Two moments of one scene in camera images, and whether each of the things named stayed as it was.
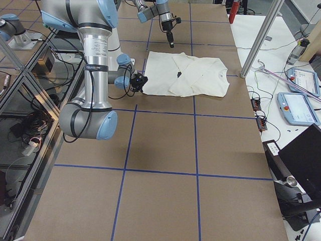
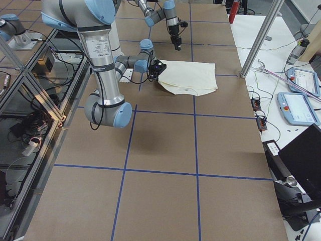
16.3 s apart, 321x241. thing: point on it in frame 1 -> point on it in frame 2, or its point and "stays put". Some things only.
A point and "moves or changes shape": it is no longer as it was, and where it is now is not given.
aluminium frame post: [276, 6] stays put
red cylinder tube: [233, 11] stays put
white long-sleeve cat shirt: [183, 75] moves or changes shape
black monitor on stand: [300, 195] stays put
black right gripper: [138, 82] -> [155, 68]
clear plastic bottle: [298, 51] stays put
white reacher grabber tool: [262, 66] stays put
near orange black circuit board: [261, 124] stays put
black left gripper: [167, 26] -> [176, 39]
